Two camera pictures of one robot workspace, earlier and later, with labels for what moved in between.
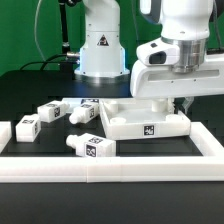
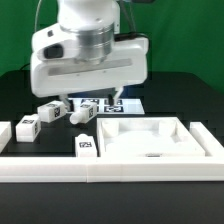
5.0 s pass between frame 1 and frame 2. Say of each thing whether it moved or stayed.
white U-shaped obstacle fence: stayed
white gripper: moved
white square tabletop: moved
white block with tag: stayed
